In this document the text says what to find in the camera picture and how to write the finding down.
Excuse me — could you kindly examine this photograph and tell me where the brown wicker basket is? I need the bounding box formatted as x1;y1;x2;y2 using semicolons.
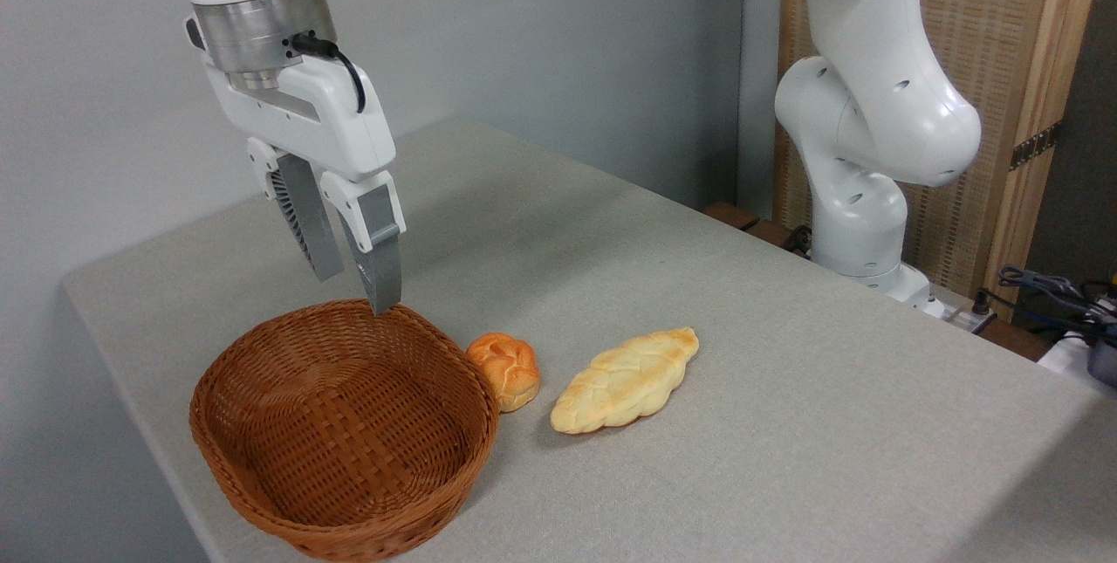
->
189;299;500;562

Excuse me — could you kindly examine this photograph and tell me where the metal screen hinge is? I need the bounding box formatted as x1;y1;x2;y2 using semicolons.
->
1010;121;1064;172

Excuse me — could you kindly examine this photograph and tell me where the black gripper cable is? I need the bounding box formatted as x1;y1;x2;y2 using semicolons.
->
290;31;368;115

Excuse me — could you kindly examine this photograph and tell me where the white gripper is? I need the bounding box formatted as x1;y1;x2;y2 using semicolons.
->
206;58;408;318

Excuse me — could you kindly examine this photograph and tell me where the wooden woven folding screen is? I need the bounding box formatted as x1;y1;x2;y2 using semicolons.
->
772;0;1109;312

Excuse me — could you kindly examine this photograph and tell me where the blue black cable bundle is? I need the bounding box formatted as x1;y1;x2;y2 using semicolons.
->
997;264;1117;339

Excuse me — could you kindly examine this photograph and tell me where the long braided pale bread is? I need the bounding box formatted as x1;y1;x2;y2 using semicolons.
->
550;327;700;435

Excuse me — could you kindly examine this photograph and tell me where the small round orange bread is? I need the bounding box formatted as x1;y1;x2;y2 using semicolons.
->
466;333;540;413

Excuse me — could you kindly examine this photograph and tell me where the white power strip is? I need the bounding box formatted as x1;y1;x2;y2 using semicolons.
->
942;287;997;335

